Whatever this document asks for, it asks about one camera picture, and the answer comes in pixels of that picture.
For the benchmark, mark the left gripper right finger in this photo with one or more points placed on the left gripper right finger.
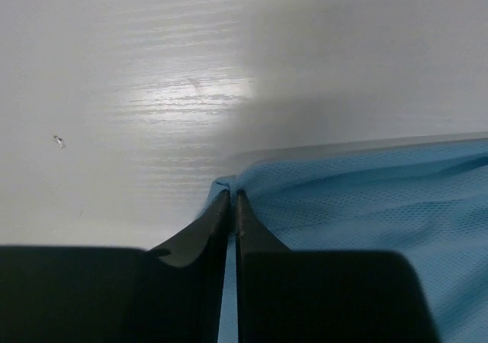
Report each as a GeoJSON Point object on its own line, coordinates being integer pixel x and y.
{"type": "Point", "coordinates": [335, 296]}

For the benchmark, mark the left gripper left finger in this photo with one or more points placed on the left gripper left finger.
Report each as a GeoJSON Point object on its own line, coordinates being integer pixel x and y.
{"type": "Point", "coordinates": [171, 293]}

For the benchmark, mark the light blue shorts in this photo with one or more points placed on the light blue shorts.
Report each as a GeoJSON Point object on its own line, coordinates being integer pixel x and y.
{"type": "Point", "coordinates": [428, 203]}

